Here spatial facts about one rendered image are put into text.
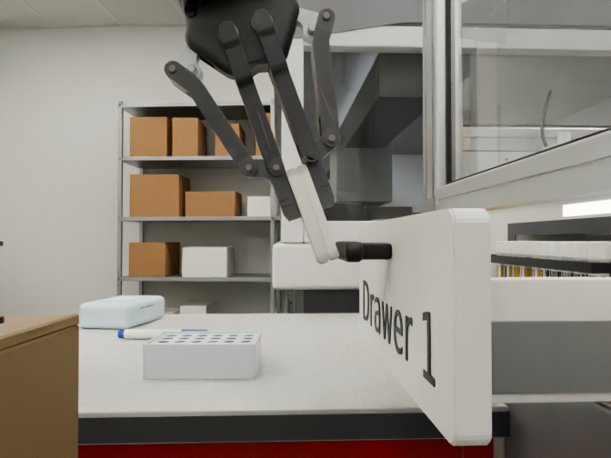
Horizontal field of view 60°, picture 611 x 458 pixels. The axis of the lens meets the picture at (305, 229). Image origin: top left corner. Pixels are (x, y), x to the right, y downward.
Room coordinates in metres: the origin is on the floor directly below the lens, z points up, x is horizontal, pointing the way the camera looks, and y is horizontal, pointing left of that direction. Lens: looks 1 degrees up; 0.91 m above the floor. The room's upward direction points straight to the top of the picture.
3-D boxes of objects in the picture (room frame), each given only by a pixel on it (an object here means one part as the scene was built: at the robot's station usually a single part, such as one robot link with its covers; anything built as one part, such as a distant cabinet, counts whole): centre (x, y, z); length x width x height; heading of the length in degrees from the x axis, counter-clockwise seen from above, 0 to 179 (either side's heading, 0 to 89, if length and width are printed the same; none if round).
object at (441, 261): (0.38, -0.07, 0.87); 0.29 x 0.02 x 0.11; 3
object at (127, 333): (0.81, 0.22, 0.77); 0.14 x 0.02 x 0.02; 87
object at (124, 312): (0.97, 0.33, 0.78); 0.15 x 0.10 x 0.04; 171
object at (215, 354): (0.63, 0.12, 0.78); 0.12 x 0.08 x 0.04; 91
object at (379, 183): (2.12, -0.47, 1.13); 1.78 x 1.14 x 0.45; 3
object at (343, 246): (0.38, -0.04, 0.91); 0.07 x 0.04 x 0.01; 3
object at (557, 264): (0.39, -0.17, 0.90); 0.18 x 0.02 x 0.01; 3
